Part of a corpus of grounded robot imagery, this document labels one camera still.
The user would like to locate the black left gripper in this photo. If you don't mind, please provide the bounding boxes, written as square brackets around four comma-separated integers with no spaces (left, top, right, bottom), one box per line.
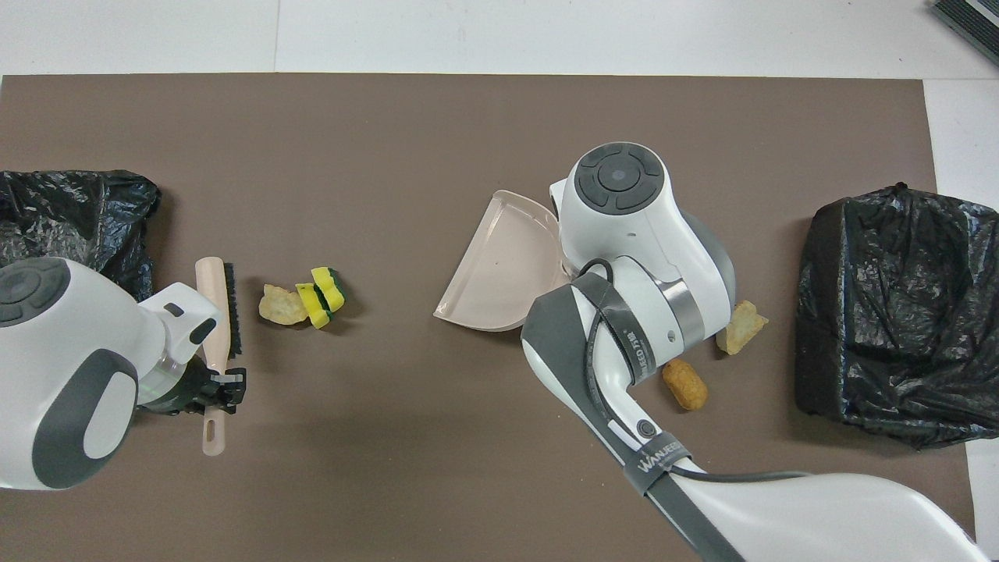
[144,365,247,414]

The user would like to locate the beige brush with black bristles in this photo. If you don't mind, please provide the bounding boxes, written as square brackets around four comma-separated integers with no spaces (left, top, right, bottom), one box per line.
[195,258,243,457]

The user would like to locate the bread piece with orange crust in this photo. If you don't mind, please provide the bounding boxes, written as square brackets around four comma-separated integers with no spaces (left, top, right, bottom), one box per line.
[259,284,309,326]

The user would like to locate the beige plastic dustpan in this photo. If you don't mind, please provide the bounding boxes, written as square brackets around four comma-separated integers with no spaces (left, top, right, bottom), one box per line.
[434,190,564,333]

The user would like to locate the brown croquette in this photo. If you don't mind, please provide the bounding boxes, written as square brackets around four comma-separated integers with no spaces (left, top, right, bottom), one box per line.
[662,358,709,411]

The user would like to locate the beige bread chunk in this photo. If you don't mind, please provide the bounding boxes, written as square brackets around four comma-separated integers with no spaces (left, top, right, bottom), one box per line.
[716,301,770,356]

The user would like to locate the bin with black trash bag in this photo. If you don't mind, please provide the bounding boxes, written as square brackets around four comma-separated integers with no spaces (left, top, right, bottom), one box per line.
[795,183,999,451]
[0,169,163,304]

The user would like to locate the brown table mat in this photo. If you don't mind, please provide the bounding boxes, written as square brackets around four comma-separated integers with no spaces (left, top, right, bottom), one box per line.
[0,74,980,562]

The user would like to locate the grey ribbed device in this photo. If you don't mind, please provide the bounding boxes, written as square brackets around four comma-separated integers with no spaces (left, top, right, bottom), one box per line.
[930,0,999,45]

